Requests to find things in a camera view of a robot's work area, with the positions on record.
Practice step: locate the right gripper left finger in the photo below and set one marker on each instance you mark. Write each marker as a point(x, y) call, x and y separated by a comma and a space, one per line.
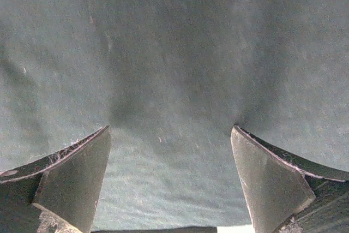
point(59, 192)

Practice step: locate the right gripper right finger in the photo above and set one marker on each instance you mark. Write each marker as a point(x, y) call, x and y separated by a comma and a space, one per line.
point(287, 193)

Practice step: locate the black t-shirt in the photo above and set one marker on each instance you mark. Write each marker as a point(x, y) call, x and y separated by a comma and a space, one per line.
point(171, 78)

